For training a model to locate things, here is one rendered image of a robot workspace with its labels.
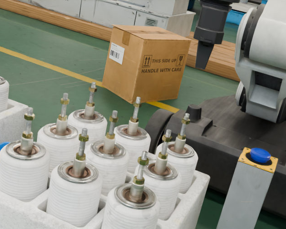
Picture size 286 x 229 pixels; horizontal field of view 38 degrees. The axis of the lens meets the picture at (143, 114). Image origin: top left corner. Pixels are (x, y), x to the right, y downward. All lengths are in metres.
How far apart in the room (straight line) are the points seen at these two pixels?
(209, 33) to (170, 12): 2.11
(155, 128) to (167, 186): 0.45
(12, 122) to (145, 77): 0.84
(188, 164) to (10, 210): 0.38
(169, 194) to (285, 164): 0.47
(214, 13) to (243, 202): 0.37
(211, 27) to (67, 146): 0.38
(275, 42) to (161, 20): 1.86
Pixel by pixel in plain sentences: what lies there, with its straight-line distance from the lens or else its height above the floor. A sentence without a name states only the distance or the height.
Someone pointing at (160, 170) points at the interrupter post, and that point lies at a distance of 0.82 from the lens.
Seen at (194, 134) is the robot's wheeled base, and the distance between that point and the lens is 1.21.
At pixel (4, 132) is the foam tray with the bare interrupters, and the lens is 1.16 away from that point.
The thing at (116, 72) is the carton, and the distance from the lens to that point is 1.93.
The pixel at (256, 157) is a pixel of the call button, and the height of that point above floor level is 0.32.
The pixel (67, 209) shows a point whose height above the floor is 0.20.
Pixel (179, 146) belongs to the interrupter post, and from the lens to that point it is 0.92.
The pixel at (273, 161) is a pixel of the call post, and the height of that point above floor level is 0.31.
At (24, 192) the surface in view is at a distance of 0.83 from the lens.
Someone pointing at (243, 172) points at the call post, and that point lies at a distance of 0.83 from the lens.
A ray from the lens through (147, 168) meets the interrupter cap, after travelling 0.83.
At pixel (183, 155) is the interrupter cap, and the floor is 0.25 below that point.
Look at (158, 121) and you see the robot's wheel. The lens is 1.25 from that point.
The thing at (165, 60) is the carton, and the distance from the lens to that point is 1.91.
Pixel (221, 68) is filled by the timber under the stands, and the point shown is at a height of 0.05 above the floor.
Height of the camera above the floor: 0.65
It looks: 22 degrees down
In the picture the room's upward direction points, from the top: 12 degrees clockwise
